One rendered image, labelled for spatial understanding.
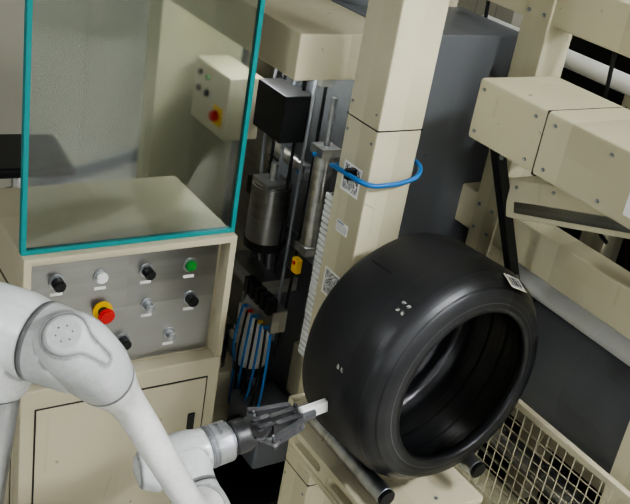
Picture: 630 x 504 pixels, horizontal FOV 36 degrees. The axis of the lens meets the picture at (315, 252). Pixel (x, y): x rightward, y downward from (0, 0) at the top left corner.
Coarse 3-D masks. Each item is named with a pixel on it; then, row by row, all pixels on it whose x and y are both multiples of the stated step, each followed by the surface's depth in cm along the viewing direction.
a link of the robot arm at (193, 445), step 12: (180, 432) 196; (192, 432) 196; (204, 432) 197; (180, 444) 193; (192, 444) 193; (204, 444) 195; (180, 456) 191; (192, 456) 192; (204, 456) 193; (144, 468) 189; (192, 468) 190; (204, 468) 191; (144, 480) 189; (156, 480) 189
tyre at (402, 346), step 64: (384, 256) 214; (448, 256) 212; (320, 320) 213; (384, 320) 202; (448, 320) 202; (512, 320) 236; (320, 384) 213; (384, 384) 201; (448, 384) 250; (512, 384) 230; (384, 448) 209; (448, 448) 227
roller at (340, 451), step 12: (312, 420) 241; (324, 432) 237; (336, 444) 233; (348, 456) 229; (348, 468) 229; (360, 468) 226; (360, 480) 225; (372, 480) 222; (372, 492) 221; (384, 492) 219
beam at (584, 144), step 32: (480, 96) 224; (512, 96) 216; (544, 96) 217; (576, 96) 221; (480, 128) 226; (512, 128) 217; (544, 128) 208; (576, 128) 201; (608, 128) 202; (512, 160) 218; (544, 160) 210; (576, 160) 202; (608, 160) 195; (576, 192) 203; (608, 192) 196
